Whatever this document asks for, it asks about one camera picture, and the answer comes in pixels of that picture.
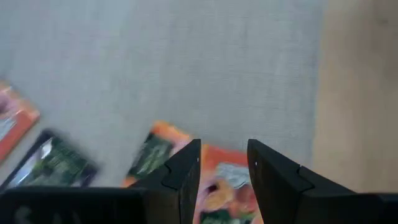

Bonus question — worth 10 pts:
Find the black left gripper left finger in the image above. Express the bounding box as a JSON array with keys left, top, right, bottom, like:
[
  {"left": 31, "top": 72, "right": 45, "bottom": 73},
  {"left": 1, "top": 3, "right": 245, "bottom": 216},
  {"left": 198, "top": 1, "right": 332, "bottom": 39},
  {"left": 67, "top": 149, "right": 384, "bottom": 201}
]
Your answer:
[{"left": 0, "top": 139, "right": 201, "bottom": 224}]

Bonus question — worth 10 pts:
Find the grey woven placemat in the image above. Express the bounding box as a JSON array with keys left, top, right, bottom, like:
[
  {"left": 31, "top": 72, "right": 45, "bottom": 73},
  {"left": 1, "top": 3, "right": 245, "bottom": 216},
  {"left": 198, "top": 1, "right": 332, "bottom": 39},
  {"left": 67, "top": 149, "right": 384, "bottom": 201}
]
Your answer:
[{"left": 0, "top": 0, "right": 326, "bottom": 190}]

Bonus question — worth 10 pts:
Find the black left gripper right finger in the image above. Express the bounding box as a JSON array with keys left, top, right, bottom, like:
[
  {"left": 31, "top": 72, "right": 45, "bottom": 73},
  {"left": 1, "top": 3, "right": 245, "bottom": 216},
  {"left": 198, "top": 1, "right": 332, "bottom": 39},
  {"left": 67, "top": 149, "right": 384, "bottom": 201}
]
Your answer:
[{"left": 248, "top": 139, "right": 398, "bottom": 224}]

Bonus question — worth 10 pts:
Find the orange peach tea packet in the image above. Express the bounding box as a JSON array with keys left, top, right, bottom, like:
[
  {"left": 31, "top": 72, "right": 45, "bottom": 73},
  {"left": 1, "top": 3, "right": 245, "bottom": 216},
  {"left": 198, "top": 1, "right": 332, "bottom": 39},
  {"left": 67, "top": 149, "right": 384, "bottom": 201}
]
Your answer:
[
  {"left": 0, "top": 81, "right": 41, "bottom": 162},
  {"left": 121, "top": 120, "right": 265, "bottom": 224}
]

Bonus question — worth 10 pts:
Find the purple blackcurrant tea packet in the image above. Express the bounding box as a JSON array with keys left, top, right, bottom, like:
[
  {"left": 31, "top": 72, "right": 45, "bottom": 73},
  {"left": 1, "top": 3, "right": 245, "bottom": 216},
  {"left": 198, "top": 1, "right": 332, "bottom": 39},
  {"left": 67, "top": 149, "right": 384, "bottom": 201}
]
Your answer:
[{"left": 0, "top": 129, "right": 99, "bottom": 190}]

